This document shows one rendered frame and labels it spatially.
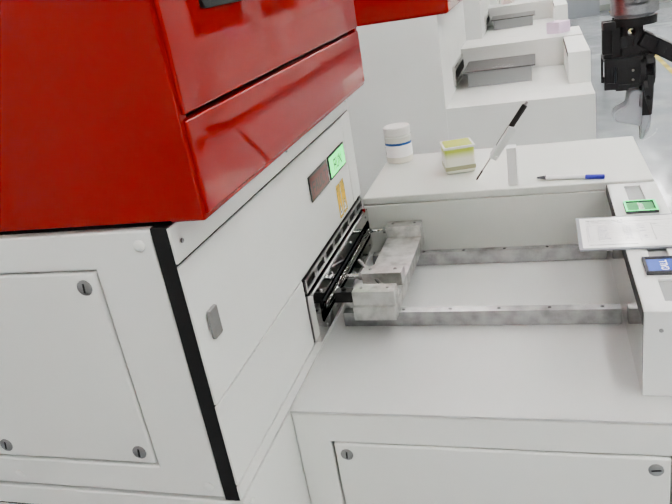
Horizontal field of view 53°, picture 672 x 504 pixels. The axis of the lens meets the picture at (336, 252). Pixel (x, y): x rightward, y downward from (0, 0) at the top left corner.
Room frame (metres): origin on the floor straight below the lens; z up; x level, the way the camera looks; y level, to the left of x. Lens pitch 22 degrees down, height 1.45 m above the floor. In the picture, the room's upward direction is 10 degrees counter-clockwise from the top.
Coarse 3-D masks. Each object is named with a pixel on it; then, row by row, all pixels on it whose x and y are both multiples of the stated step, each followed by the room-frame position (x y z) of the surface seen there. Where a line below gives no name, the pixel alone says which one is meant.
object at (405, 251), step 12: (396, 240) 1.42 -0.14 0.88; (408, 240) 1.41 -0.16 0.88; (420, 240) 1.40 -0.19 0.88; (384, 252) 1.36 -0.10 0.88; (396, 252) 1.35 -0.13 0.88; (408, 252) 1.34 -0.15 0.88; (420, 252) 1.38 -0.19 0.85; (384, 264) 1.30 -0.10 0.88; (396, 264) 1.29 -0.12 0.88; (408, 264) 1.28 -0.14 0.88; (408, 276) 1.24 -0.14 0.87; (360, 312) 1.12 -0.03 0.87; (372, 312) 1.11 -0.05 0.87; (384, 312) 1.11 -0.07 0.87; (396, 312) 1.11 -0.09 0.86
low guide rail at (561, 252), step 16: (432, 256) 1.38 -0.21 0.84; (448, 256) 1.37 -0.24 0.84; (464, 256) 1.36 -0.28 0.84; (480, 256) 1.35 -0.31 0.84; (496, 256) 1.34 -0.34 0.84; (512, 256) 1.33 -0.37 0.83; (528, 256) 1.32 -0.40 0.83; (544, 256) 1.30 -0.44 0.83; (560, 256) 1.29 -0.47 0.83; (576, 256) 1.28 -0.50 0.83; (592, 256) 1.27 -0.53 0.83
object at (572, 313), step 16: (576, 304) 1.05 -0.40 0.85; (592, 304) 1.04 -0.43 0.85; (608, 304) 1.03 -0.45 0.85; (352, 320) 1.16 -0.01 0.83; (368, 320) 1.15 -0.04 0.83; (384, 320) 1.14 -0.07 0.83; (400, 320) 1.13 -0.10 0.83; (416, 320) 1.12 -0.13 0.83; (432, 320) 1.11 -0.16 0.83; (448, 320) 1.11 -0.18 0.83; (464, 320) 1.10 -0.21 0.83; (480, 320) 1.09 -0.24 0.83; (496, 320) 1.08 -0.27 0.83; (512, 320) 1.07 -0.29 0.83; (528, 320) 1.06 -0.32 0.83; (544, 320) 1.05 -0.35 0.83; (560, 320) 1.04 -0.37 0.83; (576, 320) 1.03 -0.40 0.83; (592, 320) 1.02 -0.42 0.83; (608, 320) 1.02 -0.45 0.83
